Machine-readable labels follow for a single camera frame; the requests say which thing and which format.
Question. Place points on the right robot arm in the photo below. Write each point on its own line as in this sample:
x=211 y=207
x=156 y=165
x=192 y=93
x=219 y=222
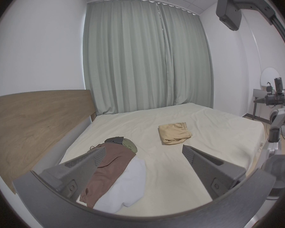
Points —
x=279 y=117

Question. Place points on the dark small table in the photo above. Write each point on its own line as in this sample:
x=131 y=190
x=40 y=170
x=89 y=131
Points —
x=259 y=96

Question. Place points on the tan shorts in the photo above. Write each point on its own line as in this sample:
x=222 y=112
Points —
x=173 y=133

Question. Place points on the black garment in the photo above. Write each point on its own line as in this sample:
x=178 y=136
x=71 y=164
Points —
x=114 y=140

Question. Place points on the bed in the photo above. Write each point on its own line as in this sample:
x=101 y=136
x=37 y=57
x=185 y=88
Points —
x=180 y=170

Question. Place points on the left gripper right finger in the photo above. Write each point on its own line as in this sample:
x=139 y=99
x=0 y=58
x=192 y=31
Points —
x=211 y=174

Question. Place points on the brown garment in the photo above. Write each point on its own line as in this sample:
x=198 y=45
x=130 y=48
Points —
x=109 y=170

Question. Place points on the green garment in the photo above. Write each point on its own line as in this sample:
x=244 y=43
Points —
x=130 y=146

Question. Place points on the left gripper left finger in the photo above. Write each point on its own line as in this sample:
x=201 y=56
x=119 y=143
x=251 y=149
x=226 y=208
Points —
x=73 y=174

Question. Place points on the pale green curtain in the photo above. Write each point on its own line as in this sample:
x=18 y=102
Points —
x=187 y=56
x=123 y=56

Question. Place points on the white garment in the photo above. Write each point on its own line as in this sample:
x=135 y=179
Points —
x=128 y=186

